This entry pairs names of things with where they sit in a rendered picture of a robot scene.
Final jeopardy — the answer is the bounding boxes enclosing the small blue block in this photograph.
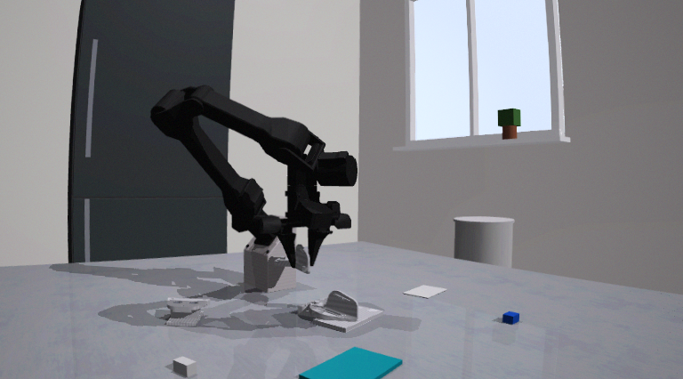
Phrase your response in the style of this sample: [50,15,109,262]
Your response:
[502,311,519,325]

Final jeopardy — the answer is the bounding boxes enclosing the teal flat rectangular plate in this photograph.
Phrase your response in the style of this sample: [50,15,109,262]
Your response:
[299,347,403,379]

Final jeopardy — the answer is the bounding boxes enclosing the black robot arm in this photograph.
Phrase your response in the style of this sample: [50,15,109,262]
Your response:
[150,85,358,246]

